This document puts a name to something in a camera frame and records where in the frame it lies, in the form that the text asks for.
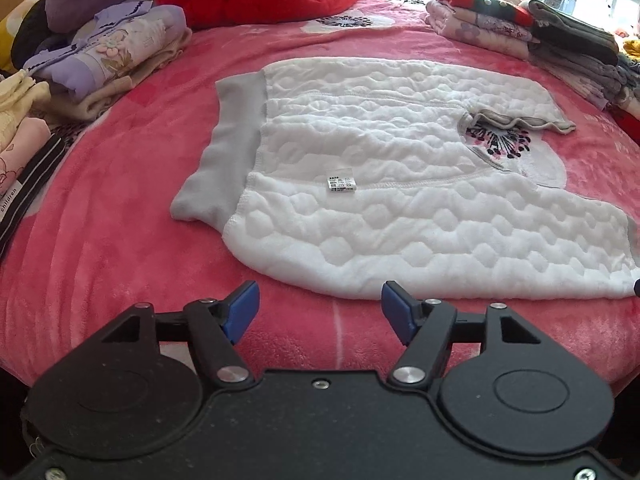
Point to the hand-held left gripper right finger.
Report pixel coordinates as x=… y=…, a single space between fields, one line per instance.
x=397 y=310

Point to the yellow knitted garment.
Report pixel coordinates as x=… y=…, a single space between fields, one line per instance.
x=631 y=49

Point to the folded purple floral garment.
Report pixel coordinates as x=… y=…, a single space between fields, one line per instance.
x=115 y=45

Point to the folded pink printed garment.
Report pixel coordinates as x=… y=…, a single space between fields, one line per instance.
x=20 y=160

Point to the pink floral blanket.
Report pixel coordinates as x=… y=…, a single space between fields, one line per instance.
x=125 y=210

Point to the red green striped sweater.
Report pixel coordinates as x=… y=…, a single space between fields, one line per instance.
x=475 y=2

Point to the stack of folded clothes right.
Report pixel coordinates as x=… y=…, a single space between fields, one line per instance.
x=575 y=35

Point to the cream knitted garment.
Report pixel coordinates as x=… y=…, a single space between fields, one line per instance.
x=20 y=100

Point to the red garment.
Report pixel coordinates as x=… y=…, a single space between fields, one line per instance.
x=260 y=0

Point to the folded pink floral garment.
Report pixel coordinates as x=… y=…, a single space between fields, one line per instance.
x=470 y=30

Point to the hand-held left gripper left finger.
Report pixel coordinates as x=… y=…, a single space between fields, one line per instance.
x=243 y=307

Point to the black white striped garment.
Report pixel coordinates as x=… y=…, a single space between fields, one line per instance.
x=31 y=185

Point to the white quilted garment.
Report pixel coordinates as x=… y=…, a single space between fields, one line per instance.
x=375 y=230

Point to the yellow cloth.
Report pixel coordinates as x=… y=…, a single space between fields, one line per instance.
x=5 y=35

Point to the folded beige garment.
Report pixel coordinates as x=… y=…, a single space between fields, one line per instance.
x=102 y=102

